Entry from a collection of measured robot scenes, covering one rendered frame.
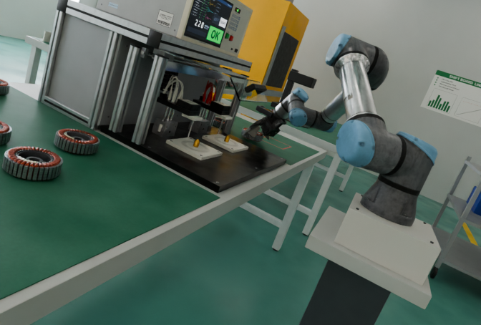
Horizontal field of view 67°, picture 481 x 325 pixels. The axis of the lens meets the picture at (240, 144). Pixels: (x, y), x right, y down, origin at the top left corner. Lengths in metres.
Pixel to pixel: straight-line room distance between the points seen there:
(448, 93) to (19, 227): 6.16
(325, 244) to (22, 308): 0.71
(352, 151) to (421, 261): 0.32
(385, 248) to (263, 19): 4.27
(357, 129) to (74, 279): 0.72
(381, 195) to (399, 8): 5.68
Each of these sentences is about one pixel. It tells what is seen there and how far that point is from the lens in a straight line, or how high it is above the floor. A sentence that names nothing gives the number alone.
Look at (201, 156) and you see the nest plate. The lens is 1.20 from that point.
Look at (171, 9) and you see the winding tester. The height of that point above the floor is 1.19.
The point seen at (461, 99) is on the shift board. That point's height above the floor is 1.60.
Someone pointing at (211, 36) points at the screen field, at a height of 1.16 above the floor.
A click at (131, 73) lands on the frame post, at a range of 1.19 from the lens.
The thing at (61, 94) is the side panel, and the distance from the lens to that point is 1.40.
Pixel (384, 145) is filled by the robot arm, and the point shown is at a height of 1.04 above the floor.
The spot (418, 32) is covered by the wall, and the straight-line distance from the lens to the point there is 6.54.
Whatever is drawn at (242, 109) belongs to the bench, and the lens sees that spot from 2.92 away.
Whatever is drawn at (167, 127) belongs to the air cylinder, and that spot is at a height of 0.81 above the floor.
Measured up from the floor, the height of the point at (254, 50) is 1.24.
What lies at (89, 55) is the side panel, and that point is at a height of 0.97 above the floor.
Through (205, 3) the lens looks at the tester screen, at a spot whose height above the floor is 1.25.
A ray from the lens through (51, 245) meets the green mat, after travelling 0.68.
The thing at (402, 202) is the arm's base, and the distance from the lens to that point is 1.08.
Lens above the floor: 1.13
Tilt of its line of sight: 13 degrees down
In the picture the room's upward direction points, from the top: 20 degrees clockwise
